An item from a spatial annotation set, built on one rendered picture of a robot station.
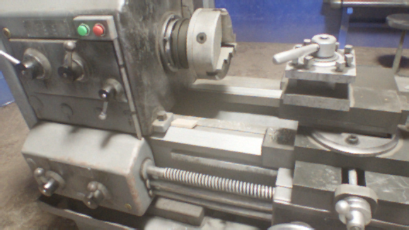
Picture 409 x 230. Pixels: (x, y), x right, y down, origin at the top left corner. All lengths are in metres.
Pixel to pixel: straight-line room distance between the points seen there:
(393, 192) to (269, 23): 3.53
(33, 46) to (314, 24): 3.50
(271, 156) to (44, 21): 0.83
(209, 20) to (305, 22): 3.20
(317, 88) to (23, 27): 0.95
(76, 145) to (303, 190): 0.82
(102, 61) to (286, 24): 3.40
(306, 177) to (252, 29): 3.54
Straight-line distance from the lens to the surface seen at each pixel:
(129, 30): 0.93
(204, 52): 0.99
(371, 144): 0.88
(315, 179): 0.86
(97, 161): 1.14
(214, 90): 1.33
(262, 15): 4.20
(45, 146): 1.32
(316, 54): 0.83
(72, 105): 1.22
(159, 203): 1.36
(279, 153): 0.95
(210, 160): 1.07
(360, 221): 0.78
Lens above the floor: 1.47
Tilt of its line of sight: 33 degrees down
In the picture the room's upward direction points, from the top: 6 degrees counter-clockwise
